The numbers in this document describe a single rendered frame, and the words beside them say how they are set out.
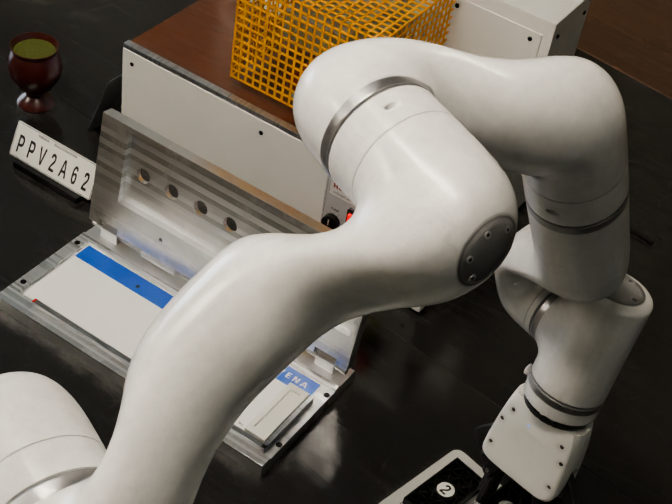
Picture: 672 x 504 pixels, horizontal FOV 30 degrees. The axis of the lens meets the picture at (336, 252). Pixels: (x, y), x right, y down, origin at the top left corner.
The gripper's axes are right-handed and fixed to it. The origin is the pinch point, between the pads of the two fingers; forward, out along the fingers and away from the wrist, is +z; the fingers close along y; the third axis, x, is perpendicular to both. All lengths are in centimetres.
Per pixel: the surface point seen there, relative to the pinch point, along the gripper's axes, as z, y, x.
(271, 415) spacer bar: 7.4, -29.7, -7.6
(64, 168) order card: 5, -83, 0
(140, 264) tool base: 7, -62, -3
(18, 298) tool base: 11, -66, -19
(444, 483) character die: 6.2, -9.0, 2.3
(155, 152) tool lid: -10, -64, -2
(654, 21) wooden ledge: -16, -58, 120
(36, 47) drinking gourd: -3, -103, 8
